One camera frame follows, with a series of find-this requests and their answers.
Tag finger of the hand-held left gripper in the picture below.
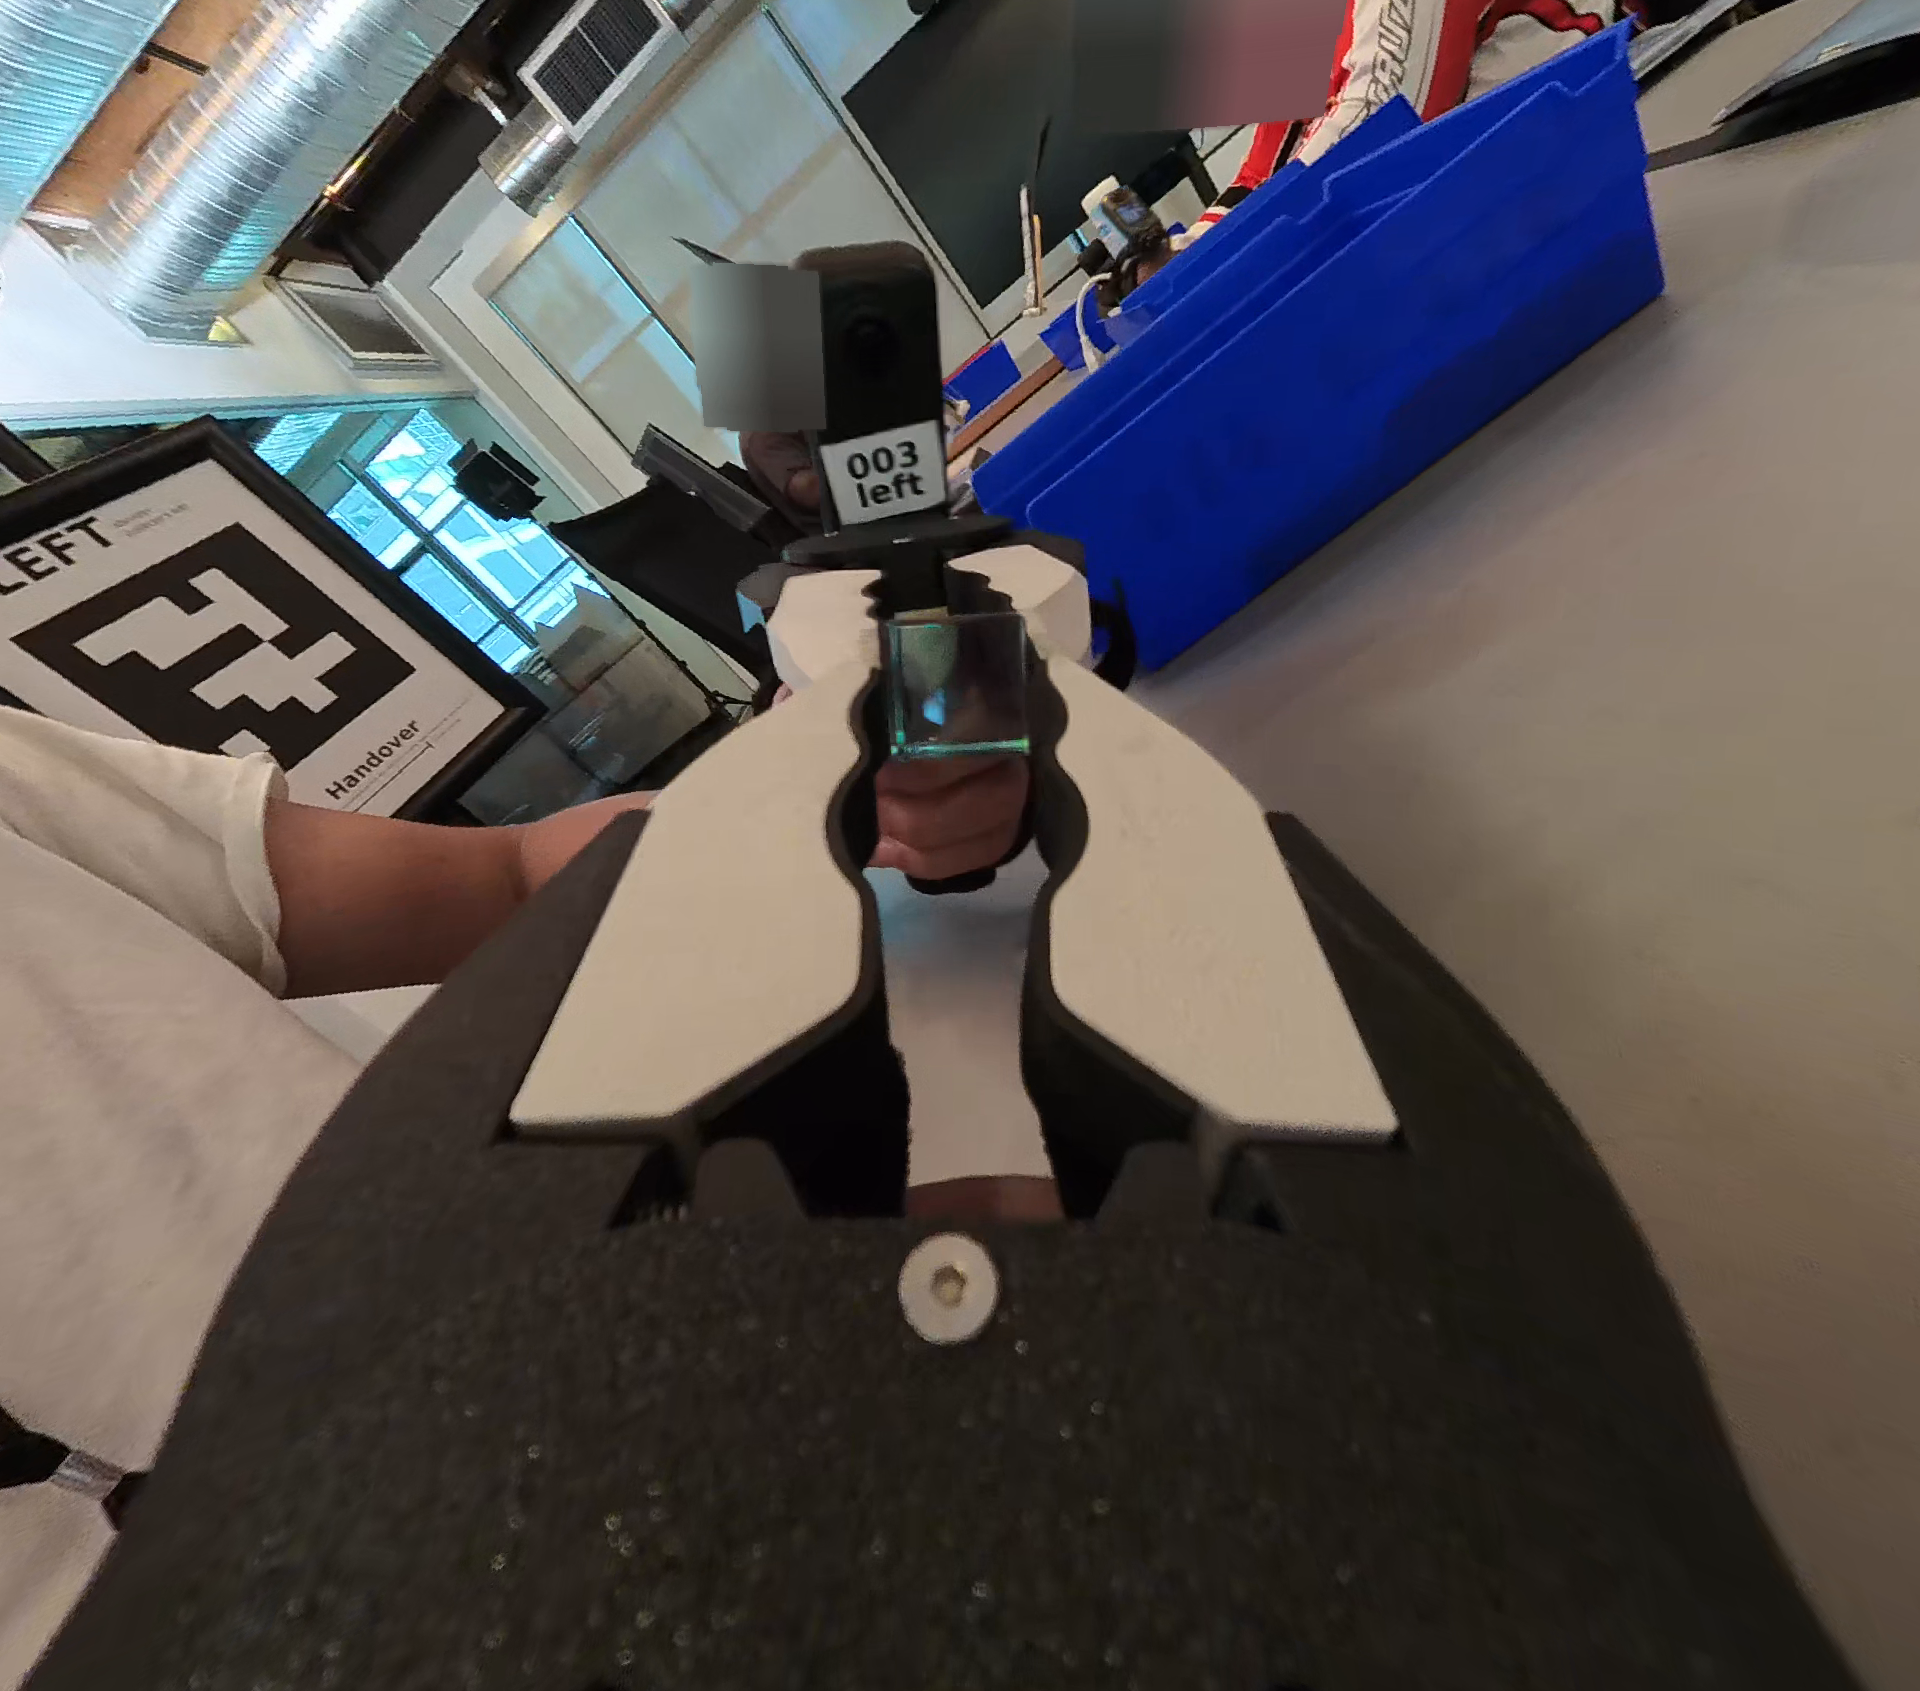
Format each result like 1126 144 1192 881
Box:
765 567 890 709
965 539 1091 665

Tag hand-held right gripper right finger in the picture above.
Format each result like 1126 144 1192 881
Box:
1025 655 1405 1141

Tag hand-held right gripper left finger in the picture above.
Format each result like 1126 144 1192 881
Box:
510 663 888 1145

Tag clear glass cube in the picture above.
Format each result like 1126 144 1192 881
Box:
884 613 1039 763

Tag person's left forearm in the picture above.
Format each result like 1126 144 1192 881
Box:
271 791 663 1003

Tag small blue bin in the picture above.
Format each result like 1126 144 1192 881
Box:
1103 248 1202 350
942 342 1070 433

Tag white air vent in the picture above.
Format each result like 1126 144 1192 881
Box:
517 0 680 146

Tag framed black-white marker sign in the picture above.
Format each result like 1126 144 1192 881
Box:
0 415 550 823

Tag dark flat mat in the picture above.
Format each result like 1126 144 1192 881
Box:
1710 0 1920 130

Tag black wall screen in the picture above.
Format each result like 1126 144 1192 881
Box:
841 0 1249 316

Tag small action camera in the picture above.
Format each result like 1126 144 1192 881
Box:
1083 188 1170 290

